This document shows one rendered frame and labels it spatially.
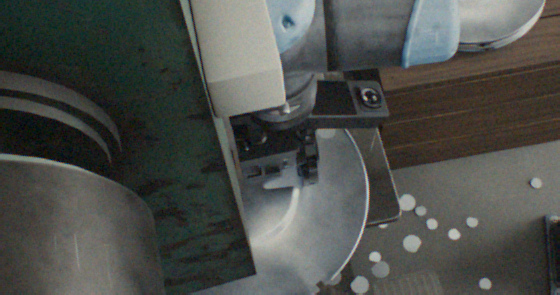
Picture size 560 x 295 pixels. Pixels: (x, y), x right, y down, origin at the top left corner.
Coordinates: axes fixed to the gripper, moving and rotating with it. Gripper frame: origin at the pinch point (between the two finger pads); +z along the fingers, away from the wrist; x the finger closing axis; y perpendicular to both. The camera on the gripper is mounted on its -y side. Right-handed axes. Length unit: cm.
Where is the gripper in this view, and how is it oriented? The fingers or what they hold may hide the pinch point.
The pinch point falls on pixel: (307, 173)
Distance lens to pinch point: 100.7
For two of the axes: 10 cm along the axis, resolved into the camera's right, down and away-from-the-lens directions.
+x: 2.0, 8.7, -4.6
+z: 0.7, 4.5, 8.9
